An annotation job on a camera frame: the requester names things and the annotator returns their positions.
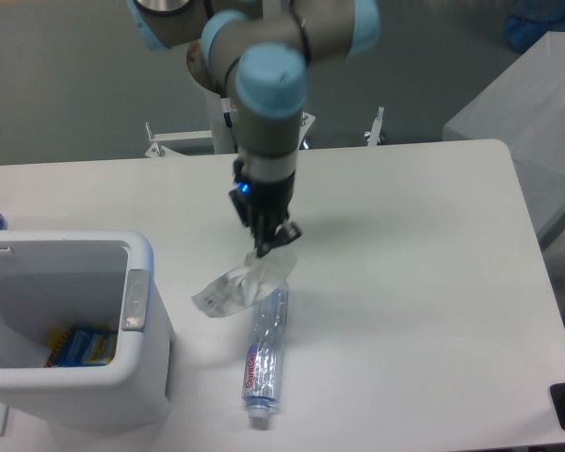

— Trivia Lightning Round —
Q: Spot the grey covered box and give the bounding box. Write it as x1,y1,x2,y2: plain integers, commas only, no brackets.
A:
443,32,565,248

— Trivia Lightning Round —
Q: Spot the blue plastic bag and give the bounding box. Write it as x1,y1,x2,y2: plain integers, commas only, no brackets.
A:
503,1,565,54

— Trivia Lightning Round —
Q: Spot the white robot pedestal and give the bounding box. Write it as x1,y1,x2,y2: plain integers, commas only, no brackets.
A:
186,40,246,154

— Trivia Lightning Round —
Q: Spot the white mounting bracket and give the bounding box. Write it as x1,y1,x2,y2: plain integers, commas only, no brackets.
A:
298,112,315,150
144,122,214,158

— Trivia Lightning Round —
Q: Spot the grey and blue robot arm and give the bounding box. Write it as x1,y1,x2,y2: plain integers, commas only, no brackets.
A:
128,1,380,257

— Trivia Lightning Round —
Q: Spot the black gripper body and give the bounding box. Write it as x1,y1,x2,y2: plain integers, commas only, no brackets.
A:
229,157,296,240

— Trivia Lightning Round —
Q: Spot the metal clamp bolt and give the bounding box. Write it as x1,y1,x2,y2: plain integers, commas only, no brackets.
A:
363,105,386,147

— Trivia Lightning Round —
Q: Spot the white trash can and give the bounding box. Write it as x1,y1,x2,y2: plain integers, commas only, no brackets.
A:
0,231,175,426

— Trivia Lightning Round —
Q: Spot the crushed clear plastic bottle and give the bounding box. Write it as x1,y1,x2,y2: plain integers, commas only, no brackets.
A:
241,282,289,430

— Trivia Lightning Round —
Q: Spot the white mounting bracket left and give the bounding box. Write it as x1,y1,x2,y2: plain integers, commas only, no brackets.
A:
144,122,214,158

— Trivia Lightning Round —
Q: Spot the black pedestal cable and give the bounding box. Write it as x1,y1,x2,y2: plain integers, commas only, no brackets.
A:
220,96,239,131

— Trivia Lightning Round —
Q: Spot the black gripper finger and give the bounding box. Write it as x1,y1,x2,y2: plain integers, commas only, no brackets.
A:
256,218,302,257

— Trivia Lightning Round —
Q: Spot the blue yellow snack wrapper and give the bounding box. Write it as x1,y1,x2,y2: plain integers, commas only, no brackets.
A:
44,325,118,368

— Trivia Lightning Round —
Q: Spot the clear plastic bag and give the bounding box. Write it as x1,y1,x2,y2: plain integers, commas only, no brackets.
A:
191,245,298,318

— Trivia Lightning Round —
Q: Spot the white mounting bracket right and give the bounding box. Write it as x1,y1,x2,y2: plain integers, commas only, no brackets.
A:
298,112,315,150

